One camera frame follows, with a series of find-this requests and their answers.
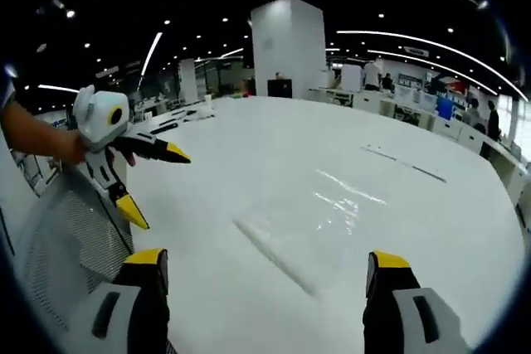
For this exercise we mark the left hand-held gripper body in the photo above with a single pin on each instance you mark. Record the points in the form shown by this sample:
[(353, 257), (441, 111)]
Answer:
[(97, 117)]

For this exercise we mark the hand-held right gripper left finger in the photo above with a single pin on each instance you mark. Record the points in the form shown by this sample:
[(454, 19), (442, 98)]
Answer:
[(124, 312)]

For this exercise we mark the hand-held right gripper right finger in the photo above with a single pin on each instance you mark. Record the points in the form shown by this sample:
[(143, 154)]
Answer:
[(398, 316)]

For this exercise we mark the clear resealable plastic bag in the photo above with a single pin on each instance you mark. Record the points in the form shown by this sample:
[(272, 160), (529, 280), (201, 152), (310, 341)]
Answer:
[(315, 221)]

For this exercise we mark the white crumpled bag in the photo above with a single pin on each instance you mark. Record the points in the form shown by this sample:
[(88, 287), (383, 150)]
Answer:
[(206, 107)]

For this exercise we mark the black tool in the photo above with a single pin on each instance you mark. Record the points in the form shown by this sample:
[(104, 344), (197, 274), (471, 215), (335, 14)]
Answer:
[(169, 122)]

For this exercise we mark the grey mesh office chair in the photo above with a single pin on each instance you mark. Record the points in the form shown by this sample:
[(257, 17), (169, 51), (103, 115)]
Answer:
[(70, 229)]

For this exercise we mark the black box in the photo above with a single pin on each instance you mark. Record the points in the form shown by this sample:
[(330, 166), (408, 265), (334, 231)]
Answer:
[(281, 88)]

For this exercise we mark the thin clear plastic strip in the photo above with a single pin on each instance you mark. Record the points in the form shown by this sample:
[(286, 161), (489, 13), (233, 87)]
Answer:
[(404, 163)]

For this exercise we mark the white square pillar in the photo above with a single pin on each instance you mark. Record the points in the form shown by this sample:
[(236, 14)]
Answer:
[(288, 47)]

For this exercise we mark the blue storage box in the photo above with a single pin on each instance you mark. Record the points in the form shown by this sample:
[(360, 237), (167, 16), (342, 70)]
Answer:
[(445, 108)]

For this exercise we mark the ceiling air vent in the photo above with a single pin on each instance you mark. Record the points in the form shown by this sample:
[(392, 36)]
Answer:
[(417, 51)]

